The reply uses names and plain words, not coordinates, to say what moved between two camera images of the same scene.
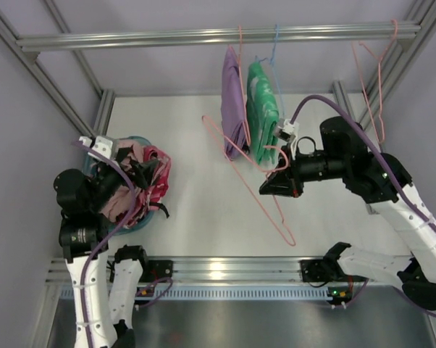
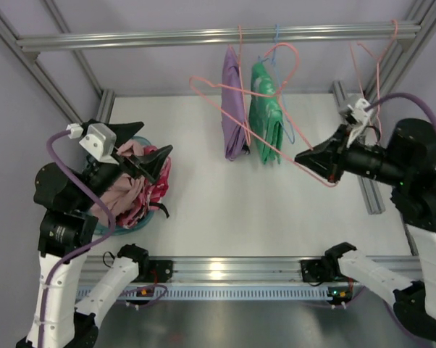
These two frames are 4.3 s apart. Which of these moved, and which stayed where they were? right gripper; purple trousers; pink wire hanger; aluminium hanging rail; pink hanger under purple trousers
Moved: right gripper; pink wire hanger
Stayed: purple trousers; aluminium hanging rail; pink hanger under purple trousers
